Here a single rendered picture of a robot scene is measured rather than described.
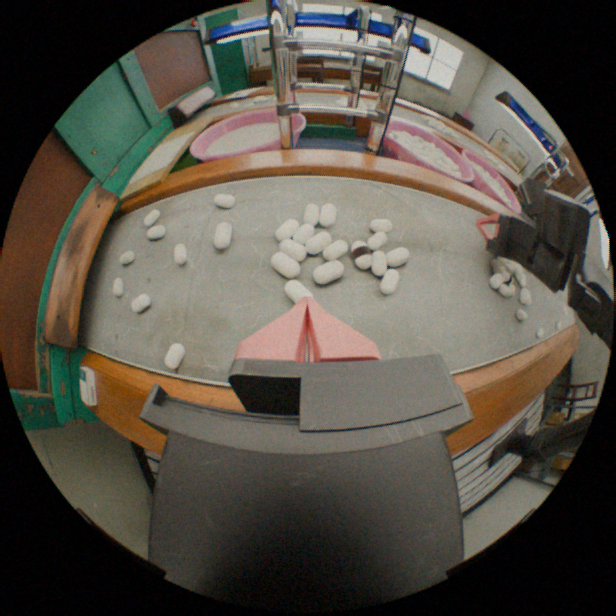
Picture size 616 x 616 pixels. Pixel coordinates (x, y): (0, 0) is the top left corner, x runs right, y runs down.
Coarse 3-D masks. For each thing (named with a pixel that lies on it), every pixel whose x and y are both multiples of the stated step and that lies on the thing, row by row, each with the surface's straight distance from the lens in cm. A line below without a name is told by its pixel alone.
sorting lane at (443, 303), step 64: (192, 192) 38; (256, 192) 30; (320, 192) 29; (384, 192) 33; (192, 256) 27; (256, 256) 23; (320, 256) 22; (448, 256) 31; (128, 320) 34; (192, 320) 24; (256, 320) 21; (384, 320) 22; (448, 320) 27; (512, 320) 43
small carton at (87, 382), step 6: (84, 372) 40; (90, 372) 39; (84, 378) 40; (90, 378) 40; (84, 384) 40; (90, 384) 40; (84, 390) 41; (90, 390) 40; (84, 396) 42; (90, 396) 40; (90, 402) 40; (96, 402) 41
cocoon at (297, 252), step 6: (282, 240) 22; (288, 240) 21; (282, 246) 21; (288, 246) 21; (294, 246) 21; (300, 246) 21; (282, 252) 21; (288, 252) 21; (294, 252) 21; (300, 252) 20; (306, 252) 21; (294, 258) 21; (300, 258) 21
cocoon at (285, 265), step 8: (272, 256) 21; (280, 256) 20; (288, 256) 21; (272, 264) 20; (280, 264) 20; (288, 264) 20; (296, 264) 20; (280, 272) 20; (288, 272) 20; (296, 272) 20
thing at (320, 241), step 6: (318, 234) 22; (324, 234) 22; (312, 240) 21; (318, 240) 21; (324, 240) 21; (330, 240) 22; (306, 246) 21; (312, 246) 21; (318, 246) 21; (324, 246) 22; (312, 252) 21; (318, 252) 22
